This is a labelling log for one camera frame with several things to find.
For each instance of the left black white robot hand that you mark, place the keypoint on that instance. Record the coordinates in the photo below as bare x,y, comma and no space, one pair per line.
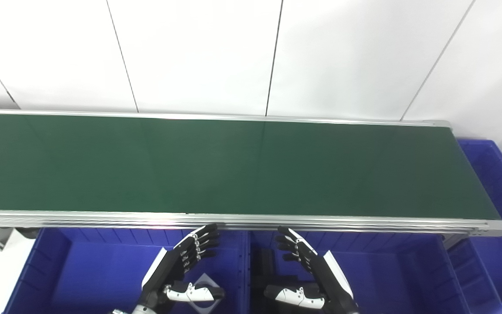
177,261

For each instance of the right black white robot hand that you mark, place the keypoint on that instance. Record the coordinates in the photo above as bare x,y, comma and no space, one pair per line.
320,272

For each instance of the blue plastic bin white parts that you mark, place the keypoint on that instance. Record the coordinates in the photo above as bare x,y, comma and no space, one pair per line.
94,270

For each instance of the white square part round hole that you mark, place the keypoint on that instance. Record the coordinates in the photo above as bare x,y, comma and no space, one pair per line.
201,280

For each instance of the green conveyor belt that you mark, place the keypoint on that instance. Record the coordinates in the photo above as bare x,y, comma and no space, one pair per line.
233,222
233,165

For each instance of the black conveyor bracket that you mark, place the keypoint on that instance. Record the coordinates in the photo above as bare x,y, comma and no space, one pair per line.
28,232

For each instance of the blue plastic bin black parts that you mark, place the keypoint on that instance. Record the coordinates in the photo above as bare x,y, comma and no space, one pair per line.
390,279

